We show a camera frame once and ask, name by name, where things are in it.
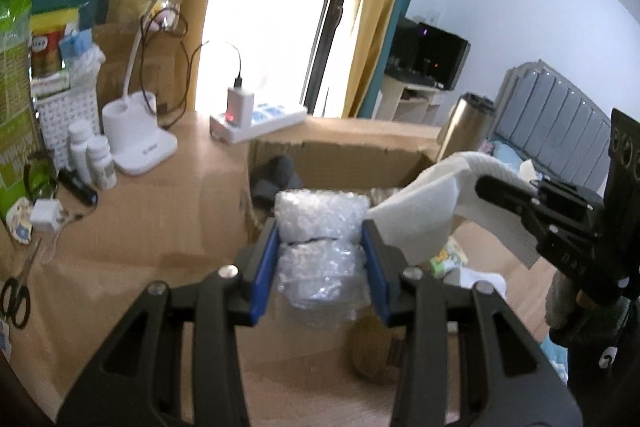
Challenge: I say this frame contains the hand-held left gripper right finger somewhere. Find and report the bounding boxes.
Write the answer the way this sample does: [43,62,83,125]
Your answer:
[361,218,585,427]

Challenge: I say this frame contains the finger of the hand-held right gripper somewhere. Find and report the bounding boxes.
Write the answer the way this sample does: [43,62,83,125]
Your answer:
[474,175,545,214]
[519,206,552,249]

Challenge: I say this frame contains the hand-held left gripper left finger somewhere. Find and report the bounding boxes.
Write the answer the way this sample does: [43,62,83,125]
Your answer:
[56,217,281,427]

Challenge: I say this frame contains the clear bubble wrap roll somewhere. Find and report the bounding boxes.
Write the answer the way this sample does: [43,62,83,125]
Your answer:
[272,189,372,324]

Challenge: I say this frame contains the white cloth towel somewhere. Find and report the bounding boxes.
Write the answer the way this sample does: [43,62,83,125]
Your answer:
[366,151,545,270]

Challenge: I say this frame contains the person's right hand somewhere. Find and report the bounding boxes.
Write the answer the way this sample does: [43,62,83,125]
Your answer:
[545,269,632,345]

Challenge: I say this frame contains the colourful printed packet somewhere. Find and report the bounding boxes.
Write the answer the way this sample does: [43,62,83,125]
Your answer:
[429,237,471,279]

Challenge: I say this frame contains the stainless steel thermos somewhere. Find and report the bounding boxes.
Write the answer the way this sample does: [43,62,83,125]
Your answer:
[435,92,496,163]

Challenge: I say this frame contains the white cloth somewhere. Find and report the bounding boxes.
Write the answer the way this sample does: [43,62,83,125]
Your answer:
[457,268,508,300]

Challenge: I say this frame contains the brown round object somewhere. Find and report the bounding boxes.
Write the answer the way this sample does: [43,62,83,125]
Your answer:
[349,313,402,384]

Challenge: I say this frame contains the grey padded headboard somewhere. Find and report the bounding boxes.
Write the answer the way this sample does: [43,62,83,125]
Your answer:
[486,60,614,198]

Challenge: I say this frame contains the dark grey cloth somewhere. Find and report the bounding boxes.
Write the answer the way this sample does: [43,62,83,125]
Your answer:
[249,155,304,214]

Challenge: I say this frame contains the flat cardboard sheet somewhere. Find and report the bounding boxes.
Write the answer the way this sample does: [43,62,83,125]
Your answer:
[0,111,252,414]

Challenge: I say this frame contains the white television stand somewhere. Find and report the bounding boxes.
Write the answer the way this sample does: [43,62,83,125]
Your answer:
[374,76,444,126]

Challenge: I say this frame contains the black television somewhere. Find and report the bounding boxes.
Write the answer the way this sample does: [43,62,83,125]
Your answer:
[387,18,471,91]

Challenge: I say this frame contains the white power strip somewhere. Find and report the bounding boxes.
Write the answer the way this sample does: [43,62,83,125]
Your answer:
[208,103,308,144]

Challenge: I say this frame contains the white plug-in charger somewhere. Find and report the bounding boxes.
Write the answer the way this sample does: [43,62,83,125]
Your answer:
[227,78,255,128]

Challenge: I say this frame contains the white desk lamp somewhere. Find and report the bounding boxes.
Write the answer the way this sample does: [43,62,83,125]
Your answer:
[102,0,271,178]

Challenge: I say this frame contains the small white plastic bottle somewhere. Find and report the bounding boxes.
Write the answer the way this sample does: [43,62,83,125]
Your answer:
[68,119,94,184]
[87,135,118,190]

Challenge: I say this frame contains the yellow curtain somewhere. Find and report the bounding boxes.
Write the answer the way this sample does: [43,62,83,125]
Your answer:
[341,0,417,118]

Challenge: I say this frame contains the tall cardboard box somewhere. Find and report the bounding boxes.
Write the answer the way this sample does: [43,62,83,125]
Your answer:
[91,0,213,120]

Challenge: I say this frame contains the white power adapter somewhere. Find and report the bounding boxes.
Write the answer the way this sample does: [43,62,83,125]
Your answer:
[29,199,64,236]

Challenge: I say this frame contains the small cartoon sticker card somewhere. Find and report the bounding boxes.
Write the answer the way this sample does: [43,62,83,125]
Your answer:
[7,197,34,244]

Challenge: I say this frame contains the white perforated basket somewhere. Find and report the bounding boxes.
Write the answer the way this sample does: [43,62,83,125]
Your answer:
[32,76,99,168]

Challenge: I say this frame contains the blue tissue packet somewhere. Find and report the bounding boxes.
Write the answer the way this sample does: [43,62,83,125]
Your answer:
[58,29,94,58]

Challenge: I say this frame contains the green snack packet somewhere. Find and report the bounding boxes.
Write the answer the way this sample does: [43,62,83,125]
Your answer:
[0,0,40,229]

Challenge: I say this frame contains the yellow and red packet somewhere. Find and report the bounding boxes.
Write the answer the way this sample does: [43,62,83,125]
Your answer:
[29,8,81,78]

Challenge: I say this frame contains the black charging cable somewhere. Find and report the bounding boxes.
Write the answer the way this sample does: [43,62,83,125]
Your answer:
[139,9,245,130]

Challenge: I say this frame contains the black handled scissors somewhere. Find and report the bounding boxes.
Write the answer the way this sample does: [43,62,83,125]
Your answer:
[0,236,44,329]

